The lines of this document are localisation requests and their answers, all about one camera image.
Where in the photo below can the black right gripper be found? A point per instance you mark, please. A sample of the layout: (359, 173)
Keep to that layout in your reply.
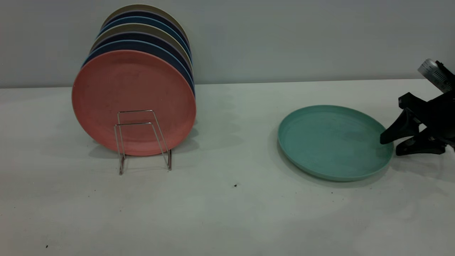
(442, 113)

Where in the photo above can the green round plate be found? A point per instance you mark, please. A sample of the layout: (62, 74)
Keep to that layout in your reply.
(330, 142)

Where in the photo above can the pink round plate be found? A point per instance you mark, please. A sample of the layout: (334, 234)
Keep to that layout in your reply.
(135, 85)

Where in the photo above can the dark blue round plate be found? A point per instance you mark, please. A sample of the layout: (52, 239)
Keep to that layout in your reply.
(142, 45)

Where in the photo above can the beige round plate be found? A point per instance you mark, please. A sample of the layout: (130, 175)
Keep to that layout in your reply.
(142, 28)
(142, 8)

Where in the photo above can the teal blue round plate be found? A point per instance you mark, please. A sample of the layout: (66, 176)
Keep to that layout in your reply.
(142, 20)

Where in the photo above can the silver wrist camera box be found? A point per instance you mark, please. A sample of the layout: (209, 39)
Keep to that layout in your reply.
(432, 73)

